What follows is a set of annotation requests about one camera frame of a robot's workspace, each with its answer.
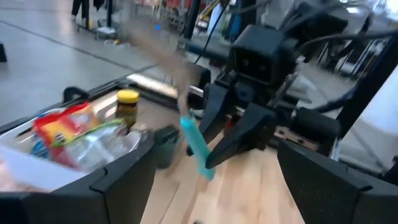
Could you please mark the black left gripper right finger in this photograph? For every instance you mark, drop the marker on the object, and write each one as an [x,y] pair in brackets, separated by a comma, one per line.
[329,199]

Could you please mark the person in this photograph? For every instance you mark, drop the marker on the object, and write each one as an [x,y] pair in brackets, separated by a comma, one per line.
[81,7]

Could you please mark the dark green tin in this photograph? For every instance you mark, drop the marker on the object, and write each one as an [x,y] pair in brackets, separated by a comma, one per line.
[166,149]

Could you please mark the yellow-lid glass jar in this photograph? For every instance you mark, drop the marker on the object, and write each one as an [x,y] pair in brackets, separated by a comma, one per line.
[127,105]

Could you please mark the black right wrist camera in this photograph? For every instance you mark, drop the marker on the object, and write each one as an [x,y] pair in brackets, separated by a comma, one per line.
[261,53]

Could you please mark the red ramen noodle packet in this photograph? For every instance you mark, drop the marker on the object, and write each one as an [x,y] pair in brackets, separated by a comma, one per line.
[65,127]

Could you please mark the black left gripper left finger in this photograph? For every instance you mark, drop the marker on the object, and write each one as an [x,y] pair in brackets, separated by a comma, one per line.
[109,199]

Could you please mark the blue snack bag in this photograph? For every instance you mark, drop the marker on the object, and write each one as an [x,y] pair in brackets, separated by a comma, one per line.
[38,149]

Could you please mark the white plastic bin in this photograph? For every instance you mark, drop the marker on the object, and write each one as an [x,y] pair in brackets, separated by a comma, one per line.
[31,174]

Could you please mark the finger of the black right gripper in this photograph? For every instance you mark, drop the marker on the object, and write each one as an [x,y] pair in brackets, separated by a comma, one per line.
[242,137]
[213,115]

